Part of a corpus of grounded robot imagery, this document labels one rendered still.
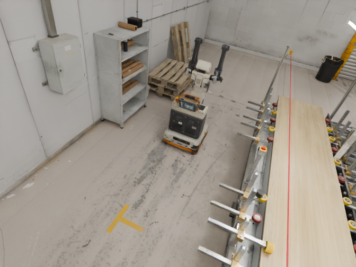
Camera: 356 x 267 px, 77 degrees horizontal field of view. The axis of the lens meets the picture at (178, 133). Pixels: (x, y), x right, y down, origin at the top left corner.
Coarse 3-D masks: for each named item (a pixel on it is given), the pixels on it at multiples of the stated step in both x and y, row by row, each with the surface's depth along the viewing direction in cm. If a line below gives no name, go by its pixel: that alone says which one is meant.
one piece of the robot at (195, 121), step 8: (176, 96) 334; (192, 96) 324; (176, 104) 340; (200, 104) 347; (176, 112) 347; (184, 112) 341; (192, 112) 335; (200, 112) 331; (176, 120) 355; (184, 120) 349; (192, 120) 343; (200, 120) 338; (176, 128) 365; (184, 128) 358; (192, 128) 352; (200, 128) 347; (192, 136) 361
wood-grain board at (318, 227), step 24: (288, 120) 328; (312, 120) 337; (288, 144) 282; (312, 144) 289; (312, 168) 252; (312, 192) 225; (336, 192) 229; (264, 216) 198; (312, 216) 202; (336, 216) 206; (264, 240) 179; (312, 240) 184; (336, 240) 187; (264, 264) 164; (312, 264) 168; (336, 264) 171
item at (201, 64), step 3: (198, 60) 336; (201, 60) 335; (198, 63) 335; (201, 63) 334; (204, 63) 333; (207, 63) 332; (210, 63) 332; (198, 66) 334; (201, 66) 334; (204, 66) 333; (207, 66) 332; (210, 66) 335; (201, 69) 335; (204, 69) 333; (207, 69) 331; (207, 72) 336
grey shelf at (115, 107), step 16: (96, 32) 320; (112, 32) 329; (128, 32) 339; (144, 32) 381; (96, 48) 334; (112, 48) 318; (128, 48) 370; (144, 48) 380; (96, 64) 345; (112, 64) 333; (144, 64) 415; (112, 80) 350; (144, 80) 435; (112, 96) 369; (128, 96) 393; (144, 96) 457; (112, 112) 390; (128, 112) 421
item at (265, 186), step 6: (276, 108) 375; (270, 144) 307; (270, 150) 290; (270, 156) 277; (270, 162) 264; (264, 174) 272; (264, 180) 260; (264, 186) 248; (264, 204) 219; (264, 210) 212; (258, 228) 210; (258, 234) 203; (258, 246) 190; (258, 252) 184; (252, 258) 194; (258, 258) 178; (252, 264) 187; (258, 264) 172
